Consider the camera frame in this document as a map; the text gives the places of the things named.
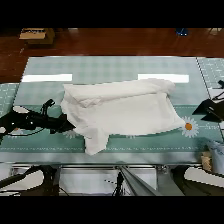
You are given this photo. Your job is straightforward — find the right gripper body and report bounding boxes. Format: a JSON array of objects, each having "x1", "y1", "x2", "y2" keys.
[{"x1": 192, "y1": 98, "x2": 224, "y2": 123}]

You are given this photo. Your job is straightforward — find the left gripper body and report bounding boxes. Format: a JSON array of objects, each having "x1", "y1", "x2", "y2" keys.
[{"x1": 49, "y1": 113, "x2": 76, "y2": 135}]

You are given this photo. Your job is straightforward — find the white T-shirt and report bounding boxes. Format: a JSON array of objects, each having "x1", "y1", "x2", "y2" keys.
[{"x1": 60, "y1": 78, "x2": 186, "y2": 156}]

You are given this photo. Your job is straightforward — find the pale blue garment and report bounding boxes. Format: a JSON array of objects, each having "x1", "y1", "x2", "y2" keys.
[{"x1": 206, "y1": 139, "x2": 224, "y2": 176}]

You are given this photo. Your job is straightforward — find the blue object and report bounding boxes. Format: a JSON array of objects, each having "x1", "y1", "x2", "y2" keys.
[{"x1": 175, "y1": 27, "x2": 190, "y2": 37}]

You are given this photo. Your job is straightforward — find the cardboard box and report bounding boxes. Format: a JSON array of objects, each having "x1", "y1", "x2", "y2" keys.
[{"x1": 18, "y1": 27, "x2": 56, "y2": 46}]

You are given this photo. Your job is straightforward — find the silver frame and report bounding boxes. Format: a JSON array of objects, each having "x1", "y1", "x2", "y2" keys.
[{"x1": 0, "y1": 162, "x2": 208, "y2": 197}]

